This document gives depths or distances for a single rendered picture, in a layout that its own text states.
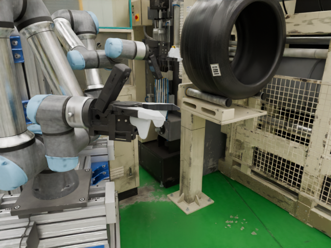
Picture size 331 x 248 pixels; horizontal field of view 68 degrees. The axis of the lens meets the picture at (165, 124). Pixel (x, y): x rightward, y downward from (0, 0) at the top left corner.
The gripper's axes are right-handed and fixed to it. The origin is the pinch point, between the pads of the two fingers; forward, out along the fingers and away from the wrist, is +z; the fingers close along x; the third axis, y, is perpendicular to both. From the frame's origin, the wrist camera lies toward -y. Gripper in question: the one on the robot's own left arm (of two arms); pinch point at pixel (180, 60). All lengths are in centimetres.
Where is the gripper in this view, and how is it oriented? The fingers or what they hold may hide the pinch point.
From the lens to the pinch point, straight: 119.4
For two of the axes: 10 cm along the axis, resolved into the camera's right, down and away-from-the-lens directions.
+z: 8.4, -0.6, 5.4
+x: -5.3, -2.8, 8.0
